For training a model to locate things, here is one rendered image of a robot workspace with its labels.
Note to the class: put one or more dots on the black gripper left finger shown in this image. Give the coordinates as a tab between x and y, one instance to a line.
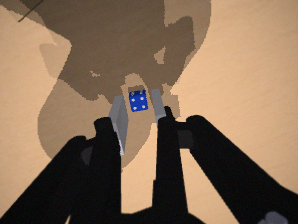
53	195

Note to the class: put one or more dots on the blue die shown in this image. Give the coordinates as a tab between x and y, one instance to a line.
138	100

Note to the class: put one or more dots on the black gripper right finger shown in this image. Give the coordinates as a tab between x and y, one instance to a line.
250	193

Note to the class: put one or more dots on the tan square mat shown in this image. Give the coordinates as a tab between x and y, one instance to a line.
19	9

